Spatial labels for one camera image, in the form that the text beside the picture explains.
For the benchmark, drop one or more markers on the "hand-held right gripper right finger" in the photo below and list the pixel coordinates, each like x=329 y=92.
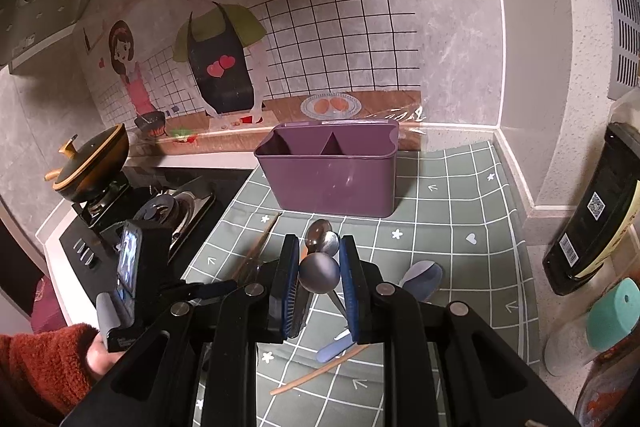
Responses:
x=350 y=297

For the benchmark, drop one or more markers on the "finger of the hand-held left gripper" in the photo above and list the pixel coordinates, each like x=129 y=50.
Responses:
x=210 y=290

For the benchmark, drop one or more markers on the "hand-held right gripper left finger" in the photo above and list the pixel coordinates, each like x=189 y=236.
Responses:
x=290 y=292

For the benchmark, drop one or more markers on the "blue plastic spoon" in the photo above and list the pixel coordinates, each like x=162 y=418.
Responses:
x=422 y=277

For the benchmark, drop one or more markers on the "purple plastic utensil holder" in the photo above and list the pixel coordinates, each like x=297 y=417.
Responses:
x=325 y=177

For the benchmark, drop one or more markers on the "person's left forearm red sleeve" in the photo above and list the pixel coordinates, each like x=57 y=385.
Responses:
x=40 y=372

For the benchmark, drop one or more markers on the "person's left hand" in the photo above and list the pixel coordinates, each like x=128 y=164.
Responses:
x=102 y=354

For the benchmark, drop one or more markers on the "black gas stove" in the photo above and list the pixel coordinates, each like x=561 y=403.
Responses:
x=150 y=217

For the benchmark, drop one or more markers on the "wooden chopstick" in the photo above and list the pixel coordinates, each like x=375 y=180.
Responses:
x=320 y=369
x=257 y=247

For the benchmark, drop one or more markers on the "green checked counter mat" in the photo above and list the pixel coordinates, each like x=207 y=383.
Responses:
x=450 y=237

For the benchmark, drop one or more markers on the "black pot with lid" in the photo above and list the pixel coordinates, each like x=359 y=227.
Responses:
x=87 y=162

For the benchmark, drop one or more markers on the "black box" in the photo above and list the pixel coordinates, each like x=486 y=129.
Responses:
x=595 y=217

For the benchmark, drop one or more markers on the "bottle with teal cap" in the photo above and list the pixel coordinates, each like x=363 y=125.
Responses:
x=612 y=314

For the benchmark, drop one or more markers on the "clear jar with red contents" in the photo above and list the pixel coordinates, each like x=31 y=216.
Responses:
x=612 y=392

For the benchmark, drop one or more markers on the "white vented appliance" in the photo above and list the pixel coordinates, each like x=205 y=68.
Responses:
x=622 y=22

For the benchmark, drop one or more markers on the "cartoon wall poster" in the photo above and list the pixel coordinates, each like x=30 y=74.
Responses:
x=280 y=22

